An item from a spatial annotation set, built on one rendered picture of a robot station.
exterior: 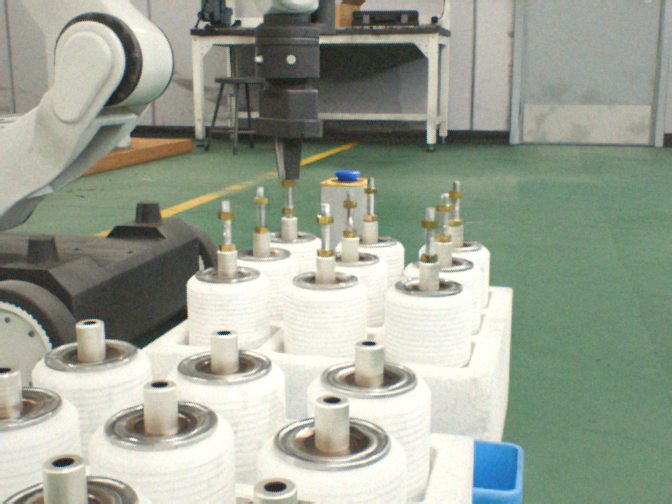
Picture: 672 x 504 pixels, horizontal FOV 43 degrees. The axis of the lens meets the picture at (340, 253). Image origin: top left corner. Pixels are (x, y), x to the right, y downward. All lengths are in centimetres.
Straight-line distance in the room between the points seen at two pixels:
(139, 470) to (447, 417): 43
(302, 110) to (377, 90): 499
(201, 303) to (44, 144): 54
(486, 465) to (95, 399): 40
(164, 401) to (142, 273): 87
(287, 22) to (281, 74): 7
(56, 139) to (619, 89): 499
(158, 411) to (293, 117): 65
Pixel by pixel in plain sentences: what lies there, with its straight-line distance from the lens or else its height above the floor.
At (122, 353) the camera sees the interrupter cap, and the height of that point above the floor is 25.
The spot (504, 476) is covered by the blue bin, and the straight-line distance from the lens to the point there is 90.
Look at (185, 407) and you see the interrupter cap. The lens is 62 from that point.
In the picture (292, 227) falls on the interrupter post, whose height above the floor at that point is 27.
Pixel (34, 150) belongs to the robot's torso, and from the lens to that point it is 145.
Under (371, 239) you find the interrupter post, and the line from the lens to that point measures 118.
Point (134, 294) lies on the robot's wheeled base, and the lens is 142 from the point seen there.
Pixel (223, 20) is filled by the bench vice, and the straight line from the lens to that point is 569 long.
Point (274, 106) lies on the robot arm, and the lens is 118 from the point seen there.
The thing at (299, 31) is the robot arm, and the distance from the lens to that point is 116.
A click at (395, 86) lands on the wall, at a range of 612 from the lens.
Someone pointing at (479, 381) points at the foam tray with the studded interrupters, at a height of 18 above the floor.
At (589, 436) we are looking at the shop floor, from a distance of 123.
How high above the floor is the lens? 48
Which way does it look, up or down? 12 degrees down
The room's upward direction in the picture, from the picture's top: straight up
